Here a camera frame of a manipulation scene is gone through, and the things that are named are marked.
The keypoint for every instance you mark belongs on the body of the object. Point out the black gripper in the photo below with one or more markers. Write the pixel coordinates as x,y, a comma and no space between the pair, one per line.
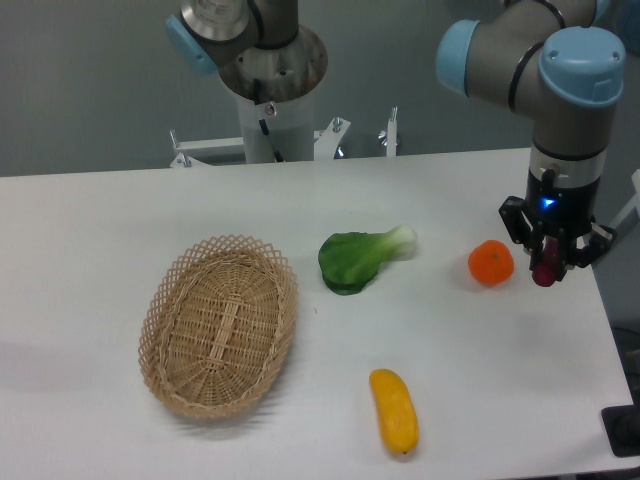
566,214

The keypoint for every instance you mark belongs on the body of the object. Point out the purple sweet potato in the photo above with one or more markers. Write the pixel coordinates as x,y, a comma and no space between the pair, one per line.
545,272

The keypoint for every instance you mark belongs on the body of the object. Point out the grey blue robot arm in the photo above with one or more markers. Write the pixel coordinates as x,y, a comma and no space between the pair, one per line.
546,60

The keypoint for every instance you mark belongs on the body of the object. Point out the orange tangerine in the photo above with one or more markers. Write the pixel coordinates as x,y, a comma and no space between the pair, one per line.
491,263

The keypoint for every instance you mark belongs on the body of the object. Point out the black device at table edge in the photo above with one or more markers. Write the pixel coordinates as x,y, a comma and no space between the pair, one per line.
622,429

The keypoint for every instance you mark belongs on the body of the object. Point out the green bok choy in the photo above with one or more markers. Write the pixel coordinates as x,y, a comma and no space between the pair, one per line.
350,261

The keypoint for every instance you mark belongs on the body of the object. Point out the yellow mango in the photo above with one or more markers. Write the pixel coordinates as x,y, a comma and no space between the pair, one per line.
397,418

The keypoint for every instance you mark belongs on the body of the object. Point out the woven wicker basket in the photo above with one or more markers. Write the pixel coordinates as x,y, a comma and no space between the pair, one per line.
219,327

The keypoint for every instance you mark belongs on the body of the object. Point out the white bracket at right edge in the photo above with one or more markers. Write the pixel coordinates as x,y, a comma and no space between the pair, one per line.
627,217

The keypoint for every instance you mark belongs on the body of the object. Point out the white metal mounting frame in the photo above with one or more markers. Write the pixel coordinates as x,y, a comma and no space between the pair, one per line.
270,133

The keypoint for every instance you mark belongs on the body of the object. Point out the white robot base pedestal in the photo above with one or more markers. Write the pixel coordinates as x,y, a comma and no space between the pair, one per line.
274,91

